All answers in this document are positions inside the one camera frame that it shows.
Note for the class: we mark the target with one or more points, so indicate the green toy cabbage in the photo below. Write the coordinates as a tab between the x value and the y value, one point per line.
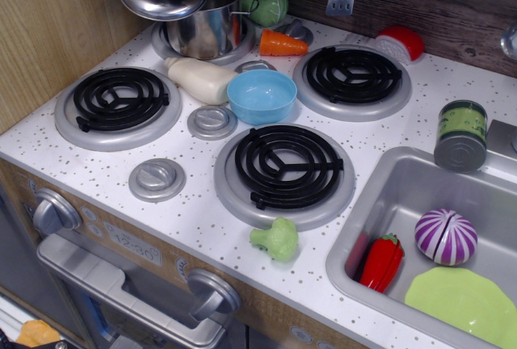
265	13

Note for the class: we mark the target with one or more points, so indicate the grey stove knob rear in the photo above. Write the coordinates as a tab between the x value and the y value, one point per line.
254	65

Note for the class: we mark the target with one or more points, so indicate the oven dial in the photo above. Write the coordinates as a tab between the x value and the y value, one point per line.
54	212
212	295

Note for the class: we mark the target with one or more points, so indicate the black burner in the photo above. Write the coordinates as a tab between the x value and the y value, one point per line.
116	109
284	170
352	83

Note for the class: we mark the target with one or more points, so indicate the orange toy carrot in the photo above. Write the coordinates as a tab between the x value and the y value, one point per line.
278	44

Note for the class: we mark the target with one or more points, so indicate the right oven dial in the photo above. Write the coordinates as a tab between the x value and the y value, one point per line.
212	295

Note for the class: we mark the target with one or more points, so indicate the cream toy bottle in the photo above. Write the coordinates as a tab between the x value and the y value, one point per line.
203	80

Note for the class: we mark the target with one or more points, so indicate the red white toy cheese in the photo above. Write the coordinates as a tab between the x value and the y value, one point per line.
401	43

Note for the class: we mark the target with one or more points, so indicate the grey stove knob back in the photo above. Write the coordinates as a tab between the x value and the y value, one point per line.
297	30

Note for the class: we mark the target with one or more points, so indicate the light green plate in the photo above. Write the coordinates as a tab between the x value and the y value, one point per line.
467	301

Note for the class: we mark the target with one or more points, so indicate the red toy pepper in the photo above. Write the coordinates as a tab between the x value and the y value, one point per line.
383	262

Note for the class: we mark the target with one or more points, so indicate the green toy broccoli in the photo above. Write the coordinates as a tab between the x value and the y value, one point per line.
280	241

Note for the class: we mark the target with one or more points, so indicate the purple toy onion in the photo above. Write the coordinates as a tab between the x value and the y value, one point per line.
446	237

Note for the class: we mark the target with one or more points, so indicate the oven clock display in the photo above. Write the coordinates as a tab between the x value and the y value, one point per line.
134	244

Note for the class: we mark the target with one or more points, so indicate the grey stove knob front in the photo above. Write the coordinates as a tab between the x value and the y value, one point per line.
157	180

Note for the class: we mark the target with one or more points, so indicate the left oven dial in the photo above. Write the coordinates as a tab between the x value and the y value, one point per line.
54	212

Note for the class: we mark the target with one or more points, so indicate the front left black burner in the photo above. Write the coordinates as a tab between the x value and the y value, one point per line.
116	109

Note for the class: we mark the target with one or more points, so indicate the front right black burner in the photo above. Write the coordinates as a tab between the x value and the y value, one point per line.
284	170

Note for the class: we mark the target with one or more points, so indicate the orange toy food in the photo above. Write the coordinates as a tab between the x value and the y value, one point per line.
36	333

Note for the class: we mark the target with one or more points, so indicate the chrome faucet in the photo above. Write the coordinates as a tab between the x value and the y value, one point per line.
508	41

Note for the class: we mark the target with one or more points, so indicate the steel pot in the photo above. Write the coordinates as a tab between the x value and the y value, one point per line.
216	30

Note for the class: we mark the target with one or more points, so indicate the grey sink basin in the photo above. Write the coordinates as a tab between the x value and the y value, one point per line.
406	184

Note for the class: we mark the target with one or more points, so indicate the light blue bowl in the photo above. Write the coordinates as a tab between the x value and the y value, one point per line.
261	96

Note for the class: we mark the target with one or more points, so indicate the grey stove knob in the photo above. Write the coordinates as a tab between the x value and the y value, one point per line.
254	65
211	123
157	180
297	30

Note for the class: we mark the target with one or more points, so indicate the back right black burner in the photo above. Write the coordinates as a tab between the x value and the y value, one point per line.
352	83

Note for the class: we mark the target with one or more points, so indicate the grey oven door handle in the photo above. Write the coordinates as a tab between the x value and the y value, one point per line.
104	282

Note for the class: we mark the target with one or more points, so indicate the green toy can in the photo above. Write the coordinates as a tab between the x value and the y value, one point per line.
461	137

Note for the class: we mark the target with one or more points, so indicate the grey stove knob middle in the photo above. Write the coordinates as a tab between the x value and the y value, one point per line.
211	123

